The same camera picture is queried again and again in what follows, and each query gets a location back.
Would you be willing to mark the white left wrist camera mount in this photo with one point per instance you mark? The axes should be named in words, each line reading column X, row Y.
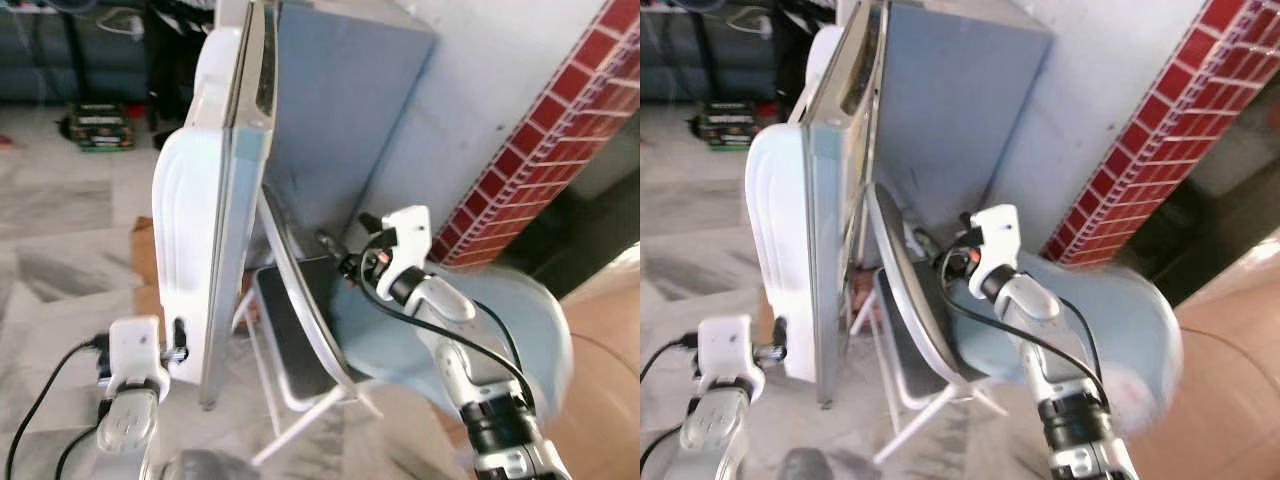
column 728, row 345
column 135, row 345

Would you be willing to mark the white fridge door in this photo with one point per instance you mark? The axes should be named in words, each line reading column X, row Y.
column 790, row 250
column 195, row 250

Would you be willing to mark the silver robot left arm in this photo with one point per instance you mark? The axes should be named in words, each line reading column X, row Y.
column 715, row 430
column 125, row 430

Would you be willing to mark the white folding chair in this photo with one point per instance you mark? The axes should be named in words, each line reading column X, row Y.
column 920, row 320
column 300, row 330

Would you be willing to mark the black office chair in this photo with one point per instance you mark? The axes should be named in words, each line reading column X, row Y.
column 160, row 70
column 790, row 50

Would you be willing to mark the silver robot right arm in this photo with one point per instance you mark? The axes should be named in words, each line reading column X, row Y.
column 450, row 320
column 1040, row 320

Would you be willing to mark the grey fridge cabinet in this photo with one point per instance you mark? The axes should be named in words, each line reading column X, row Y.
column 960, row 100
column 350, row 100

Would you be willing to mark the dark blue sofa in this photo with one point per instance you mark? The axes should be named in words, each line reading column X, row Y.
column 700, row 65
column 60, row 65

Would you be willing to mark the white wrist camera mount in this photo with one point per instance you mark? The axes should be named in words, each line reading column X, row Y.
column 408, row 240
column 998, row 240
column 728, row 345
column 135, row 345

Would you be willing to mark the brown cardboard sheet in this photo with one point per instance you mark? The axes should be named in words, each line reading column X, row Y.
column 145, row 260

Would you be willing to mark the green black printed box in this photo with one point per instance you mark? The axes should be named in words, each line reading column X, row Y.
column 100, row 128
column 733, row 125

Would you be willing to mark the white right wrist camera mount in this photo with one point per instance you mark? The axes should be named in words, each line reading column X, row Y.
column 408, row 240
column 998, row 240

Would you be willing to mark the light blue plastic basin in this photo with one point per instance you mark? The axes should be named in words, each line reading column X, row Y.
column 500, row 330
column 1120, row 330

